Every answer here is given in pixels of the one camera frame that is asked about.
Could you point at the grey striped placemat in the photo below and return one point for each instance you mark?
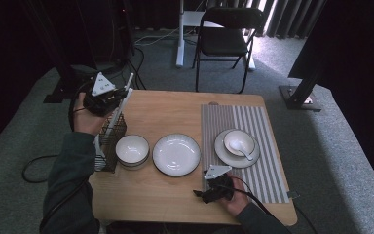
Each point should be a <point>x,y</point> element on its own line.
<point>266,123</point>

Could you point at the white plate with dark rim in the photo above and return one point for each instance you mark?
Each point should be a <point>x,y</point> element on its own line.
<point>220,152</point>
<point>175,154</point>

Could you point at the grey curtain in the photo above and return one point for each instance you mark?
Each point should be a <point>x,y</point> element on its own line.
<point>289,16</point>

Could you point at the black metal stand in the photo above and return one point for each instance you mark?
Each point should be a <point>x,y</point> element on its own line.
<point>61,87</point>
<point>300,94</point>

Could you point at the person's right hand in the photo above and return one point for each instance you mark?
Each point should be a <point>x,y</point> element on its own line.
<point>240,201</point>

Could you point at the black curtain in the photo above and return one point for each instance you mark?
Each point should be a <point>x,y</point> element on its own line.
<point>354,48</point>
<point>0,65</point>

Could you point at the grey tape piece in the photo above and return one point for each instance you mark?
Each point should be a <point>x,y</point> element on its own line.
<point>292,194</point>

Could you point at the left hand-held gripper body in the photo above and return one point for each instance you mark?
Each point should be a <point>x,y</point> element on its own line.
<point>99,104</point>

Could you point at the white chopstick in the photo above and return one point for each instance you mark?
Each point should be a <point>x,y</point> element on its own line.
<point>113,122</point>
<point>118,112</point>
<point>116,117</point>
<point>130,79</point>

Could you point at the white bowl with dark rim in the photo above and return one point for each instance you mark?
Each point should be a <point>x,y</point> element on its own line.
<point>131,150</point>
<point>245,138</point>

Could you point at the person's left hand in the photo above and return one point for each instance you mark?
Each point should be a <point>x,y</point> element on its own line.
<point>87,122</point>

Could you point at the black folding chair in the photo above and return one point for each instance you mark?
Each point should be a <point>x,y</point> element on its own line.
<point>224,42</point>

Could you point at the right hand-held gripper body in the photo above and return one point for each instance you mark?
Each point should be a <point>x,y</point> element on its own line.
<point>220,188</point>

